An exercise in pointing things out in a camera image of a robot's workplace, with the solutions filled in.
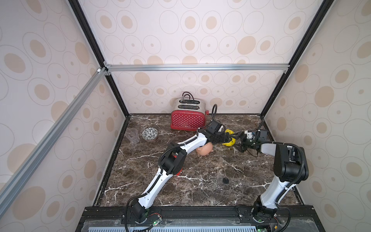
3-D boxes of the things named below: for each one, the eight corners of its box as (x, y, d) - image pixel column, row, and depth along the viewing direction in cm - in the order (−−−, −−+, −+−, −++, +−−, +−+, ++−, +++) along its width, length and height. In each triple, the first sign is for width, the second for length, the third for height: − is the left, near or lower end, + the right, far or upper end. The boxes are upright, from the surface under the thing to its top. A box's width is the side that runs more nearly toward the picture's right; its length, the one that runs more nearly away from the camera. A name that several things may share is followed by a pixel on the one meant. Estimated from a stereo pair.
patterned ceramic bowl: (142, 140, 105) (140, 137, 102) (144, 130, 111) (143, 126, 108) (157, 140, 105) (156, 137, 102) (159, 130, 111) (158, 126, 108)
